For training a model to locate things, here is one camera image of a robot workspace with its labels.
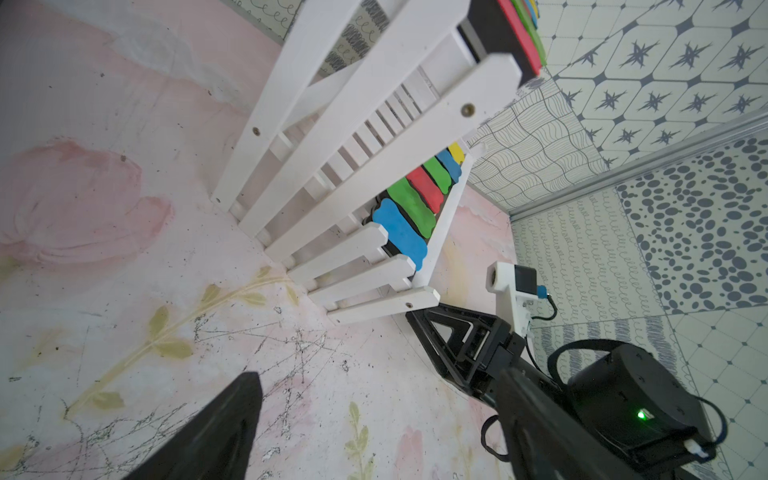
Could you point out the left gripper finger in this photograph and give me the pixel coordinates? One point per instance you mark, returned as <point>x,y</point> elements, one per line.
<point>217,442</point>

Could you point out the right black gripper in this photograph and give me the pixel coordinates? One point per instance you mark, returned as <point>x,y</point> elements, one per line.
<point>466,347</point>

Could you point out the white wooden slatted shelf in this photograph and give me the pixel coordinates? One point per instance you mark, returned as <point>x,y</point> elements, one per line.
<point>316,153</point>

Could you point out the shelf blue eraser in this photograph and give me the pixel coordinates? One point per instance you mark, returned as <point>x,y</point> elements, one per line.
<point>402,238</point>
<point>450,165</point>
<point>533,11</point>

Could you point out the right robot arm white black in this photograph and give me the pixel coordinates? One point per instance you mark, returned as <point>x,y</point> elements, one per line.
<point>601,409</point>

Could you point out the lower shelf green eraser outer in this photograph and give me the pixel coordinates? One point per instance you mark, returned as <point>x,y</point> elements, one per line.
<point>406,197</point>

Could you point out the shelf green eraser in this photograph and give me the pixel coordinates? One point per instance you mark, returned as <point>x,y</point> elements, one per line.
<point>532,32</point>
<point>406,197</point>
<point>439,174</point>

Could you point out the lower shelf red eraser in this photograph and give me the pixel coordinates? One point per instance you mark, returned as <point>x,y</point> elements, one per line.
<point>426,187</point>

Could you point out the shelf red eraser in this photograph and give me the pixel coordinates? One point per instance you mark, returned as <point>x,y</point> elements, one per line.
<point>500,27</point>
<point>426,187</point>

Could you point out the lower shelf green eraser inner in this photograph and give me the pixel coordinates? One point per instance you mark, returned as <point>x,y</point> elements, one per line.
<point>439,174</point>

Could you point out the lower shelf yellow eraser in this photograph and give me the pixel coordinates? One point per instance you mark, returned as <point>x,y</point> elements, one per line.
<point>457,153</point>

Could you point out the top shelf red eraser outer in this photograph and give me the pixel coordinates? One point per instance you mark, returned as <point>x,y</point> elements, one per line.
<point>500,27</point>

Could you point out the top shelf green eraser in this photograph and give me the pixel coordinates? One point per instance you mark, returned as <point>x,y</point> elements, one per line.
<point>532,32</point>

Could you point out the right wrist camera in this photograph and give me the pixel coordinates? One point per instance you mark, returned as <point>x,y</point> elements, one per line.
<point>515,287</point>

